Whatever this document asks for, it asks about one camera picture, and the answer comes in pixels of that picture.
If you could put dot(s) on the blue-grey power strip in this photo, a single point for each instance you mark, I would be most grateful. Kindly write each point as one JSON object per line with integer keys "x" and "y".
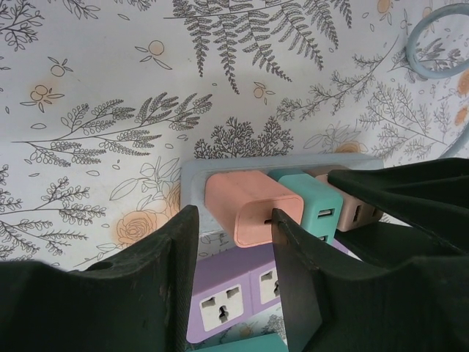
{"x": 190, "y": 183}

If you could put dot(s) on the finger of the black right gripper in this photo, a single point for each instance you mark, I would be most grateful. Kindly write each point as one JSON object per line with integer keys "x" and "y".
{"x": 421, "y": 190}
{"x": 384, "y": 242}

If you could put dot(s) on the teal charger plug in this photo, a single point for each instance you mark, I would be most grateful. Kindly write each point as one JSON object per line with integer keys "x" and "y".
{"x": 315, "y": 198}

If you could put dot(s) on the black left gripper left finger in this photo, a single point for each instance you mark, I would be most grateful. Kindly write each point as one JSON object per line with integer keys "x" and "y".
{"x": 91, "y": 311}

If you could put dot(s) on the salmon charger plug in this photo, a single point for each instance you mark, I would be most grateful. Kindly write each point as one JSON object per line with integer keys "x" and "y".
{"x": 253, "y": 205}

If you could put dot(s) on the dusty pink charger plug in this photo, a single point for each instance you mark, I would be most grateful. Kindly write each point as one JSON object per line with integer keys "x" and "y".
{"x": 351, "y": 216}

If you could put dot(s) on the floral tablecloth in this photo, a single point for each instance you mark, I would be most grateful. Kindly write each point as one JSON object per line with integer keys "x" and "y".
{"x": 110, "y": 91}

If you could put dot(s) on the purple power strip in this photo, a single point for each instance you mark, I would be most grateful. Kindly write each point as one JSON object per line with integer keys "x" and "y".
{"x": 227, "y": 267}

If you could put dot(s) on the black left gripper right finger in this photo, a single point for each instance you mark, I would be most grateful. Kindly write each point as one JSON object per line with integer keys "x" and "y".
{"x": 366, "y": 311}

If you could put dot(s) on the teal triangular power strip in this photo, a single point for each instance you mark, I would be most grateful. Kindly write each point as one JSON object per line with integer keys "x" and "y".
{"x": 238, "y": 344}

